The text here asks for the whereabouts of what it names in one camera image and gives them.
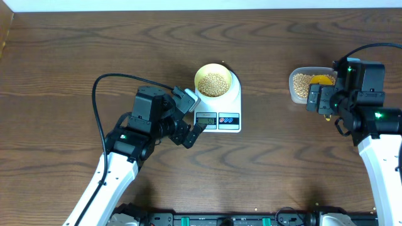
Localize yellow measuring scoop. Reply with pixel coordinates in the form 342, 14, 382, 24
307, 75, 334, 121

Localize yellow plastic bowl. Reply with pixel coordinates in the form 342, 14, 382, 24
194, 63, 232, 96

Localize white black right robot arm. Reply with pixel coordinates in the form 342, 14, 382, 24
307, 59, 401, 225

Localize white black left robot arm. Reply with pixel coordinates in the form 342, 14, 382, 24
65, 86, 206, 225

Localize white digital kitchen scale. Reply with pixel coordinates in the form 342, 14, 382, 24
194, 70, 242, 133

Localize soybeans in bowl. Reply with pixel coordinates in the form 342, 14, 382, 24
198, 73, 230, 97

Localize clear plastic soybean container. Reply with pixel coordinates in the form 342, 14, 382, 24
289, 67, 337, 104

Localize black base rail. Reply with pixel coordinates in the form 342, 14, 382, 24
107, 203, 379, 226

